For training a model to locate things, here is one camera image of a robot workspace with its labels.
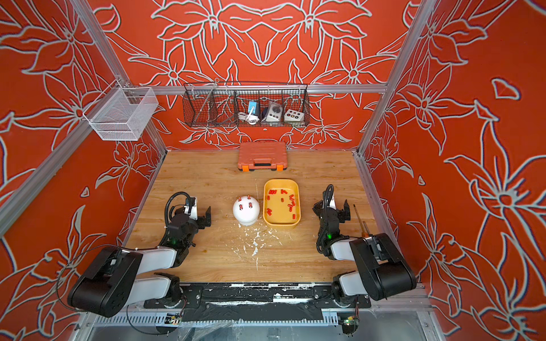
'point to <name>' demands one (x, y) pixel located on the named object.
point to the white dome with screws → (246, 210)
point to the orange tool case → (262, 156)
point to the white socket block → (293, 116)
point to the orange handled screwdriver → (364, 233)
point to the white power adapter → (274, 112)
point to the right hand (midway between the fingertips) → (332, 199)
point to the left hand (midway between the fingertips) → (198, 205)
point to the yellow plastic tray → (281, 202)
